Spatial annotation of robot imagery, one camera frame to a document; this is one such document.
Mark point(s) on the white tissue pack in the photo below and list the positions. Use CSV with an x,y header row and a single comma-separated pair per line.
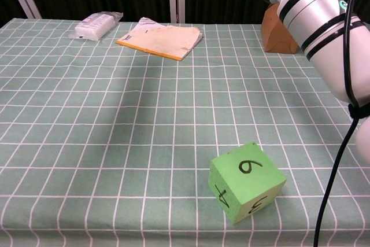
x,y
94,25

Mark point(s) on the brown paper bag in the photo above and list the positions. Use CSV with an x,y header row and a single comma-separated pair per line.
x,y
274,36

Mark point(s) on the green foam number cube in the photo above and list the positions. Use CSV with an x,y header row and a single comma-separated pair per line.
x,y
245,183

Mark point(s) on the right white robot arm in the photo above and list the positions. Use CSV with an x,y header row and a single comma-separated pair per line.
x,y
321,27

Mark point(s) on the green checked tablecloth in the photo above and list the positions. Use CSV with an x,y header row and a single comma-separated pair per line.
x,y
115,143

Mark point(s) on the worn yellow-edged notebook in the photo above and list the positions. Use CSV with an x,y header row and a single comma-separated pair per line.
x,y
162,38

